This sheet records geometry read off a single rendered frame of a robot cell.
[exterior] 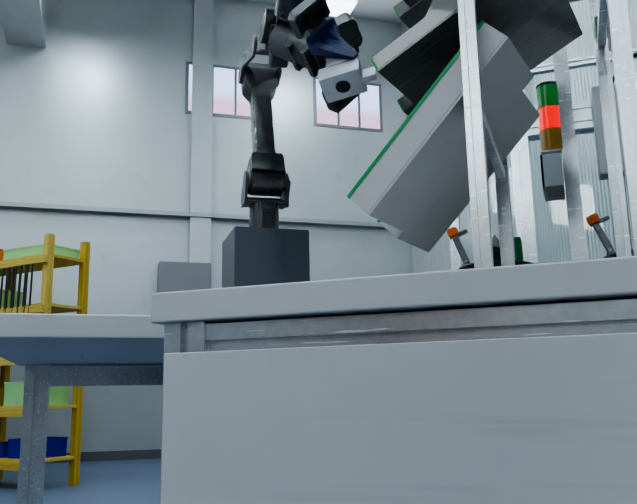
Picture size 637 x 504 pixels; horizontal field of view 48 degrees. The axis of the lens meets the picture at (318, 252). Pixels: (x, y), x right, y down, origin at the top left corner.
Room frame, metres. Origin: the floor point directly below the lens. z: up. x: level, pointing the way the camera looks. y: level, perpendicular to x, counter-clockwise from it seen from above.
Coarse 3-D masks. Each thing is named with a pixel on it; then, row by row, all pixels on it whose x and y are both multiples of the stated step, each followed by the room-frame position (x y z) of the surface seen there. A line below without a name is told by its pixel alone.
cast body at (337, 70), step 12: (336, 60) 0.98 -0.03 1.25; (348, 60) 0.97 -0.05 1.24; (324, 72) 0.98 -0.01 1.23; (336, 72) 0.97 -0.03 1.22; (348, 72) 0.96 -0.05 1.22; (360, 72) 0.96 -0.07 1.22; (372, 72) 0.97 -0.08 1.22; (324, 84) 0.98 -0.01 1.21; (336, 84) 0.99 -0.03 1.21; (348, 84) 0.99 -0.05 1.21; (360, 84) 0.98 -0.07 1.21; (336, 96) 1.00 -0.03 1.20; (348, 96) 1.00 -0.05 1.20
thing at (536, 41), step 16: (560, 0) 0.92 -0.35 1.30; (544, 16) 0.94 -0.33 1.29; (560, 16) 0.96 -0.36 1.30; (528, 32) 0.96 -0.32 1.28; (544, 32) 0.98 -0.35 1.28; (560, 32) 1.00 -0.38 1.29; (576, 32) 1.01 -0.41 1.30; (528, 48) 1.00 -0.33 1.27; (544, 48) 1.02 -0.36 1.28; (560, 48) 1.04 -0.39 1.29; (528, 64) 1.05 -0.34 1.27
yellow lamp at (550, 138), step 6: (540, 132) 1.45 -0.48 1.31; (546, 132) 1.44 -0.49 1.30; (552, 132) 1.43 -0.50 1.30; (558, 132) 1.43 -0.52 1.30; (540, 138) 1.46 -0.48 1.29; (546, 138) 1.44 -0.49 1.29; (552, 138) 1.43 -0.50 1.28; (558, 138) 1.43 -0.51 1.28; (540, 144) 1.46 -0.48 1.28; (546, 144) 1.44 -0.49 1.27; (552, 144) 1.43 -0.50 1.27; (558, 144) 1.43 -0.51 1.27
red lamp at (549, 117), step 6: (540, 108) 1.45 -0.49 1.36; (546, 108) 1.44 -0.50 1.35; (552, 108) 1.43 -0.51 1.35; (558, 108) 1.43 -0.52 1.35; (540, 114) 1.45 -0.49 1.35; (546, 114) 1.44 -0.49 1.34; (552, 114) 1.43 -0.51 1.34; (558, 114) 1.43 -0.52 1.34; (540, 120) 1.45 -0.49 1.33; (546, 120) 1.44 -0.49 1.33; (552, 120) 1.43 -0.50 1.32; (558, 120) 1.43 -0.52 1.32; (540, 126) 1.45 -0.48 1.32; (546, 126) 1.44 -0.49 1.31; (552, 126) 1.43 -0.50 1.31; (558, 126) 1.43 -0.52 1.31
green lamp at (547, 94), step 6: (546, 84) 1.43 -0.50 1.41; (552, 84) 1.43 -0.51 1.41; (540, 90) 1.44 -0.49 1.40; (546, 90) 1.43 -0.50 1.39; (552, 90) 1.43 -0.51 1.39; (540, 96) 1.44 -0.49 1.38; (546, 96) 1.43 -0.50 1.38; (552, 96) 1.43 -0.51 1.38; (540, 102) 1.44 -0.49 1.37; (546, 102) 1.43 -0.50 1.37; (552, 102) 1.43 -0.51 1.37; (558, 102) 1.44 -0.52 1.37
